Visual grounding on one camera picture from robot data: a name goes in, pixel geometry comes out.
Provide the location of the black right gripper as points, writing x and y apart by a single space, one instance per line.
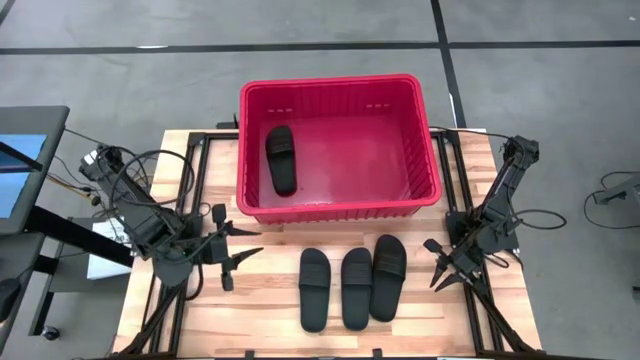
465 260

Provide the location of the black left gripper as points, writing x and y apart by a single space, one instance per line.
215 250

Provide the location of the black rubber slide sandal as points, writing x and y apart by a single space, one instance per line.
387 280
281 160
356 290
315 290

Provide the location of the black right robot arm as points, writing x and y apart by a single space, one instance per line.
500 190

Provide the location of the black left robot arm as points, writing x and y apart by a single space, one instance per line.
145 215

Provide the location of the red plastic bin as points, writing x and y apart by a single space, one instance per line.
350 165

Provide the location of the white cardboard box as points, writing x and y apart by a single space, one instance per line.
105 267

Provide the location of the black monitor stand bar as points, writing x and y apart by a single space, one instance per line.
75 232

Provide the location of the grey floor device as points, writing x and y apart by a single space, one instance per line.
620 192

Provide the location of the black caster wheel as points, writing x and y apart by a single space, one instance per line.
51 333

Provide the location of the grey desk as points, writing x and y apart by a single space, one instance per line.
20 260

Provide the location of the grey framed touchscreen monitor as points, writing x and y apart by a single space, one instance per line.
50 130

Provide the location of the black aluminium extrusion frame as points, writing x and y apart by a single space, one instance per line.
197 137

